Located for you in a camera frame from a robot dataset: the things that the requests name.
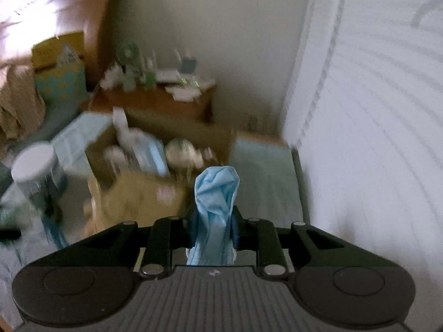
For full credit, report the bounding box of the wooden nightstand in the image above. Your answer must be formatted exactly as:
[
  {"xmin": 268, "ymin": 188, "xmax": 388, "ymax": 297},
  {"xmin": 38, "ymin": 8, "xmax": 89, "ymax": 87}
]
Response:
[{"xmin": 89, "ymin": 86, "xmax": 217, "ymax": 124}]

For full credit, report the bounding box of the blue cord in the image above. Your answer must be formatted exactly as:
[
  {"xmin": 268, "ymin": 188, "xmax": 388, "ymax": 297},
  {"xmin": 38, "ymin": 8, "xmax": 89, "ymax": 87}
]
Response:
[{"xmin": 41, "ymin": 214, "xmax": 67, "ymax": 250}]

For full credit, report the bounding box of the white router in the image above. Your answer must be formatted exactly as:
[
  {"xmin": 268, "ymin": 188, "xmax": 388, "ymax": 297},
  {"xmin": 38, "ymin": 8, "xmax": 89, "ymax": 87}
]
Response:
[{"xmin": 155, "ymin": 69, "xmax": 215, "ymax": 87}]

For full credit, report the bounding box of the clear jar with white lid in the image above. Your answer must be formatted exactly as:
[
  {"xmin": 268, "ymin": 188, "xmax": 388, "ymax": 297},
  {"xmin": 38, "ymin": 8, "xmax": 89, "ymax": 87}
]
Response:
[{"xmin": 10, "ymin": 144, "xmax": 68, "ymax": 209}]

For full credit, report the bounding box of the white power strip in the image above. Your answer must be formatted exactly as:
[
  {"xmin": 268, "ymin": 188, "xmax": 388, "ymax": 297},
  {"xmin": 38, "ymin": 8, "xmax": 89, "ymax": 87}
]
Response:
[{"xmin": 100, "ymin": 64, "xmax": 122, "ymax": 89}]

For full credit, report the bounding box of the yellow paper bag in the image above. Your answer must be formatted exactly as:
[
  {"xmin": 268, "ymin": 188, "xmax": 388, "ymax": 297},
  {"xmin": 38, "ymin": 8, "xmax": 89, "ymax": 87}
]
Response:
[{"xmin": 32, "ymin": 32, "xmax": 87, "ymax": 103}]

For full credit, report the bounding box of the white louvered door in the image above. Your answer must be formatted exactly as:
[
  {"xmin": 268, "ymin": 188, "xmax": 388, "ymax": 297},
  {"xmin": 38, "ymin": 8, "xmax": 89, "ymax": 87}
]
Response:
[{"xmin": 281, "ymin": 0, "xmax": 443, "ymax": 332}]

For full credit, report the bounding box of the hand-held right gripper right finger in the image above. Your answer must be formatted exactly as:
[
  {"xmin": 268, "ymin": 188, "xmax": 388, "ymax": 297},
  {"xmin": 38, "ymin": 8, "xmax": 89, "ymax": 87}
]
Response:
[{"xmin": 231, "ymin": 207, "xmax": 397, "ymax": 280}]

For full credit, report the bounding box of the cardboard box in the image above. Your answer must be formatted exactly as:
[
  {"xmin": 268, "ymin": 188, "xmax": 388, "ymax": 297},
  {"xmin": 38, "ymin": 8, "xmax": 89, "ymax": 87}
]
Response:
[{"xmin": 84, "ymin": 110, "xmax": 233, "ymax": 230}]

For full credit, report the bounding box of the wooden headboard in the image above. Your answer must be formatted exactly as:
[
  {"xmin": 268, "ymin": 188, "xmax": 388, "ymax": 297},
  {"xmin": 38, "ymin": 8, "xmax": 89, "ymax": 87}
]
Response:
[{"xmin": 0, "ymin": 0, "xmax": 126, "ymax": 88}]

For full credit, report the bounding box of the light blue checked blanket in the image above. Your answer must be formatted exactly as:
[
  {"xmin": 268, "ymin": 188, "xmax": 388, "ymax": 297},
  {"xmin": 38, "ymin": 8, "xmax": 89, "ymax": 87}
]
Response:
[{"xmin": 0, "ymin": 112, "xmax": 307, "ymax": 332}]

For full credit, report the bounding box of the small green desk fan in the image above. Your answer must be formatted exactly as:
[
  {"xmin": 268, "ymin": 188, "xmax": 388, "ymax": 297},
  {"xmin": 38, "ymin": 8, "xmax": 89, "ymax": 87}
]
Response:
[{"xmin": 115, "ymin": 43, "xmax": 141, "ymax": 77}]

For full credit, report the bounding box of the brown floral cloth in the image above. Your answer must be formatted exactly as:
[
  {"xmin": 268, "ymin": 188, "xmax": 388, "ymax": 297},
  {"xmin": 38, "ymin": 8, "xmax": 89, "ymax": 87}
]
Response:
[{"xmin": 0, "ymin": 64, "xmax": 46, "ymax": 139}]

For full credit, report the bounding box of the white remote control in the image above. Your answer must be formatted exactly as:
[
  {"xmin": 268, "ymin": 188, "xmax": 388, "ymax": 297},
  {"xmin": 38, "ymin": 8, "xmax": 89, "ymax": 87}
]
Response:
[{"xmin": 166, "ymin": 88, "xmax": 202, "ymax": 103}]

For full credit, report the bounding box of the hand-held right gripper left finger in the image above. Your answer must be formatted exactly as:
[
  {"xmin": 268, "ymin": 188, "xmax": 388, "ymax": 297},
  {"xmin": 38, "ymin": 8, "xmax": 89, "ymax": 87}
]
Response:
[{"xmin": 32, "ymin": 214, "xmax": 194, "ymax": 279}]

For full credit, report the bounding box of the small white screen device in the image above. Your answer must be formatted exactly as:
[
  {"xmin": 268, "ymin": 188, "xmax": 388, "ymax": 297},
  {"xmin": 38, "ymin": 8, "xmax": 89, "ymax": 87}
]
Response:
[{"xmin": 179, "ymin": 55, "xmax": 198, "ymax": 75}]

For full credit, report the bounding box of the teal bed sheet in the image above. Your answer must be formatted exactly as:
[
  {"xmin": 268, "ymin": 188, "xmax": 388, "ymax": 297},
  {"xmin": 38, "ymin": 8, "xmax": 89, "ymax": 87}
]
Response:
[{"xmin": 0, "ymin": 97, "xmax": 87, "ymax": 188}]

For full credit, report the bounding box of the tan and white gift box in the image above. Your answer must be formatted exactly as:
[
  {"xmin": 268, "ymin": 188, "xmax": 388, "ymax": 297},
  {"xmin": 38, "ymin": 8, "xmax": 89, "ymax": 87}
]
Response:
[{"xmin": 87, "ymin": 172, "xmax": 190, "ymax": 237}]

